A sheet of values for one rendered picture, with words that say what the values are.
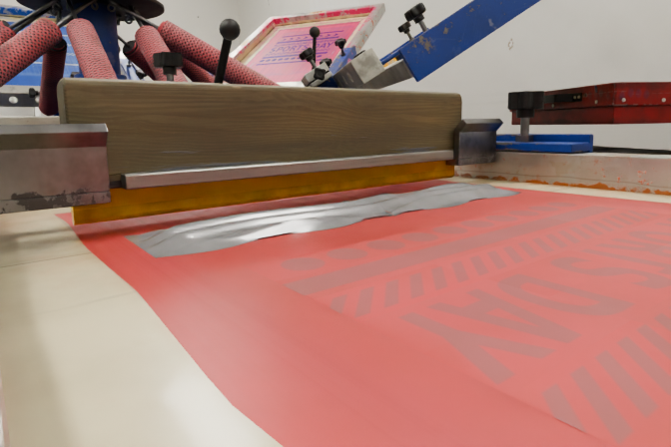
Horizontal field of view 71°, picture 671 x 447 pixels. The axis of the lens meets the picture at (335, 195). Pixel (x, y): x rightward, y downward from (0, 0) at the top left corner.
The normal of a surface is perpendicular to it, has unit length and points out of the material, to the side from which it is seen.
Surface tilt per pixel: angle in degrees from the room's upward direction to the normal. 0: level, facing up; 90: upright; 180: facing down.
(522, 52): 90
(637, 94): 90
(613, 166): 90
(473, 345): 0
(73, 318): 0
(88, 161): 90
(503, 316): 0
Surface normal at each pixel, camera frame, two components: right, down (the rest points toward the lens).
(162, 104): 0.61, 0.11
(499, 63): -0.79, 0.11
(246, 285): -0.02, -0.99
